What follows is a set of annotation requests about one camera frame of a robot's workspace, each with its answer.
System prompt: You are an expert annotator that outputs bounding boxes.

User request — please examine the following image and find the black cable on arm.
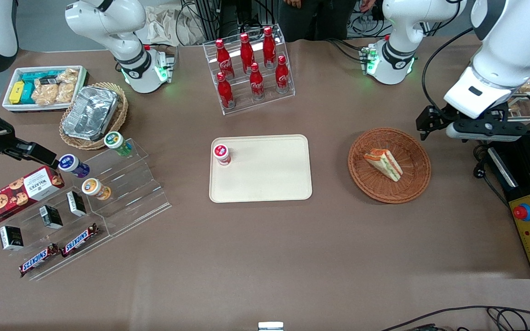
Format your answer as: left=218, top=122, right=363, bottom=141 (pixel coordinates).
left=421, top=27, right=475, bottom=118

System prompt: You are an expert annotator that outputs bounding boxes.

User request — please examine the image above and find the beige plastic tray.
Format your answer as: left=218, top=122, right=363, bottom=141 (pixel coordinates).
left=209, top=134, right=313, bottom=203

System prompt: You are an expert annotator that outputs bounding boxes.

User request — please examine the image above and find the triangle sandwich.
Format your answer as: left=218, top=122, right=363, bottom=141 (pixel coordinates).
left=363, top=148, right=404, bottom=183

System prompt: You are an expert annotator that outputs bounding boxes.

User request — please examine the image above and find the clear acrylic bottle rack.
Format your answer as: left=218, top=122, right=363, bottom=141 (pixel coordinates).
left=203, top=24, right=296, bottom=116

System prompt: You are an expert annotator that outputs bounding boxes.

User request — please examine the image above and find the person in dark clothes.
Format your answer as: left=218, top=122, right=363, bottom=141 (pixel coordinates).
left=278, top=0, right=377, bottom=42

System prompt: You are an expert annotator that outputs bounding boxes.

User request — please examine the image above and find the red lid snack cup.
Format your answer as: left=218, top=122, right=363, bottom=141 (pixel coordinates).
left=213, top=144, right=232, bottom=166

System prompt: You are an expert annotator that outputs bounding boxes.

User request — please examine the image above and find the green lid snack cup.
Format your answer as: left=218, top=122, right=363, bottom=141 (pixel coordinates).
left=104, top=131, right=133, bottom=157

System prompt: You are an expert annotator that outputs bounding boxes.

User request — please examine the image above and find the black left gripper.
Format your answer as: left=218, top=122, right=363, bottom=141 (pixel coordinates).
left=415, top=103, right=530, bottom=141

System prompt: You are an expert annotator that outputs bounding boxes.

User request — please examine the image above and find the thin black cable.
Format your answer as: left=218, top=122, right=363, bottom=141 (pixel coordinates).
left=379, top=305, right=530, bottom=331

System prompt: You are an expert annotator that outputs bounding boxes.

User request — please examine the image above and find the clear cracker pack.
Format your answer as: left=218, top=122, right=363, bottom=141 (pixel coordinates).
left=56, top=82, right=76, bottom=103
left=32, top=83, right=59, bottom=106
left=58, top=68, right=80, bottom=85

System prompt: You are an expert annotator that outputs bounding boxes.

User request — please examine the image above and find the oval light wicker basket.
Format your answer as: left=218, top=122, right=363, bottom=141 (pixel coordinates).
left=59, top=82, right=129, bottom=151

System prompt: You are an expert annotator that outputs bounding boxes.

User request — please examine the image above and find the red cola bottle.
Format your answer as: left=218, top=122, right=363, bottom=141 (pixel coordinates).
left=263, top=26, right=278, bottom=68
left=275, top=55, right=291, bottom=94
left=240, top=33, right=256, bottom=74
left=249, top=63, right=265, bottom=100
left=216, top=72, right=236, bottom=110
left=215, top=39, right=235, bottom=80

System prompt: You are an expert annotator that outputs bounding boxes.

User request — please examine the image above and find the orange lid snack cup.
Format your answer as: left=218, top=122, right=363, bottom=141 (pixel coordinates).
left=81, top=178, right=112, bottom=201

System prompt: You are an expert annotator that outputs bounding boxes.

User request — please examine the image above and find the black power cable with plug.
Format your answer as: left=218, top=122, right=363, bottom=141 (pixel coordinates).
left=472, top=143, right=512, bottom=205

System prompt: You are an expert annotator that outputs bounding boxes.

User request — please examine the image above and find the teal small box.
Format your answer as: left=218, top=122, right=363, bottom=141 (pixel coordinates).
left=19, top=83, right=36, bottom=104

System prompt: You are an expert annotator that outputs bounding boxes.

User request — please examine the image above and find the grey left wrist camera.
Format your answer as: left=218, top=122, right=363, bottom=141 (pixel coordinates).
left=446, top=123, right=484, bottom=140

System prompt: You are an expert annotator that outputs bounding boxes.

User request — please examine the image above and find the small black box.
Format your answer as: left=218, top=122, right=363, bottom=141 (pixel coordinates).
left=66, top=191, right=87, bottom=217
left=0, top=225, right=24, bottom=251
left=39, top=205, right=63, bottom=230

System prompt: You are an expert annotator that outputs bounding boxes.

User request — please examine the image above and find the yellow small box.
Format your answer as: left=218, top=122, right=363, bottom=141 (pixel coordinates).
left=9, top=81, right=26, bottom=105

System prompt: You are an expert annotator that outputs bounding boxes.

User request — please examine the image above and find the teal long box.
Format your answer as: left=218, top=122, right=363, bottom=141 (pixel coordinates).
left=20, top=70, right=64, bottom=84

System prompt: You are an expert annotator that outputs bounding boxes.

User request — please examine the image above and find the red Walkers cookie box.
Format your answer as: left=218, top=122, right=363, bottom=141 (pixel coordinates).
left=0, top=165, right=65, bottom=226

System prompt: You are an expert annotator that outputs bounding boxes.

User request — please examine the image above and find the silver foil tray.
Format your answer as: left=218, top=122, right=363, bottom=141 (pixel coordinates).
left=62, top=86, right=119, bottom=142

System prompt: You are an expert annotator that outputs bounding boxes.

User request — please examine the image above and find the round brown wicker basket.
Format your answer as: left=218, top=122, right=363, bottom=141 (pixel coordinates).
left=348, top=127, right=432, bottom=204

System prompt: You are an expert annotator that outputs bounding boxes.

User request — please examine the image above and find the purple lid snack cup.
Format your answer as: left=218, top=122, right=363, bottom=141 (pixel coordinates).
left=58, top=154, right=91, bottom=179

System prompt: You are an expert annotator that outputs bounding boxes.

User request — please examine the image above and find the white crumpled bag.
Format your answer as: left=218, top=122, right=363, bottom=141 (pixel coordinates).
left=143, top=5, right=204, bottom=47

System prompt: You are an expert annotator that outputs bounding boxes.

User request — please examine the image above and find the Snickers bar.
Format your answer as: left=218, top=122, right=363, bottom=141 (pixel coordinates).
left=60, top=223, right=99, bottom=258
left=19, top=244, right=61, bottom=278

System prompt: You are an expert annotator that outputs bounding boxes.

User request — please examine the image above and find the clear acrylic stepped stand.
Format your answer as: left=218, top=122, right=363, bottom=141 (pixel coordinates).
left=0, top=177, right=110, bottom=281
left=80, top=137, right=173, bottom=238

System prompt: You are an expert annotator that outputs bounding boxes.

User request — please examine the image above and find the white plastic bin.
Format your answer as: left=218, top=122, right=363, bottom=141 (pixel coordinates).
left=2, top=65, right=89, bottom=114

